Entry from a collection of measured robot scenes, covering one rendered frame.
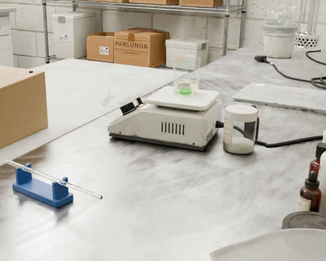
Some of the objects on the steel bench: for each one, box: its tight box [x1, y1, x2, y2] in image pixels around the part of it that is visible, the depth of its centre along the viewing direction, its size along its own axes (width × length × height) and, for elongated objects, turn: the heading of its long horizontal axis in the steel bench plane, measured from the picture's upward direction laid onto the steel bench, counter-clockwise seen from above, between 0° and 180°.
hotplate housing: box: [108, 99, 224, 151], centre depth 93 cm, size 22×13×8 cm, turn 66°
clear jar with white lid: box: [223, 105, 258, 155], centre depth 87 cm, size 6×6×8 cm
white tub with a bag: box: [262, 1, 299, 59], centre depth 183 cm, size 14×14×21 cm
